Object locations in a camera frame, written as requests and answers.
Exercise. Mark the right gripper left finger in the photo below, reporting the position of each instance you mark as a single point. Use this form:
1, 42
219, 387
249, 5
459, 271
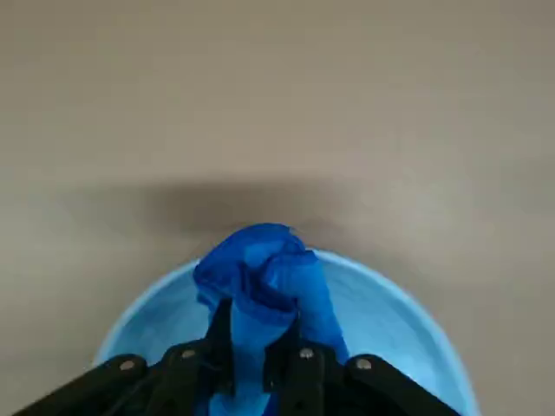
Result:
173, 381

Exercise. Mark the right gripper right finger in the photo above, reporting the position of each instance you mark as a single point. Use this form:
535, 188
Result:
312, 381

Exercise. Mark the blue cloth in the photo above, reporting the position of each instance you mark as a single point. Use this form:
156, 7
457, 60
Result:
260, 268

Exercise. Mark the blue plastic plate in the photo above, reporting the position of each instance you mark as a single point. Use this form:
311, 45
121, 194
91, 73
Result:
390, 329

